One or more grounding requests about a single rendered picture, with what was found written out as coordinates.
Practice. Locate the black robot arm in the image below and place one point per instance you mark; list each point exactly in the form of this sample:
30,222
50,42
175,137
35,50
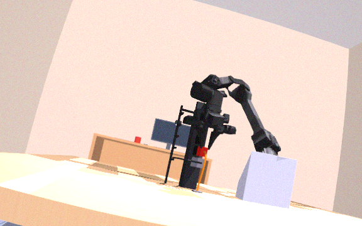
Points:
207,91

